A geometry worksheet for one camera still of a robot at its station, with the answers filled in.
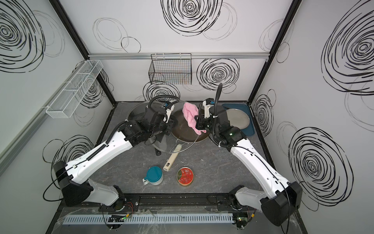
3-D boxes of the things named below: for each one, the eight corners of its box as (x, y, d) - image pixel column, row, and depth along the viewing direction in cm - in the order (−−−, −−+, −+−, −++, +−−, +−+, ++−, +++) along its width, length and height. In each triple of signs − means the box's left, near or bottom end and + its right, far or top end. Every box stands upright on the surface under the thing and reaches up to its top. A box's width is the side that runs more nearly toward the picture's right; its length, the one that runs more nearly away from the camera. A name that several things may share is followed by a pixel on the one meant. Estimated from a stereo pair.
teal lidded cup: (145, 185, 81) (142, 181, 75) (148, 171, 86) (145, 166, 80) (163, 185, 81) (161, 181, 75) (164, 171, 86) (162, 166, 80)
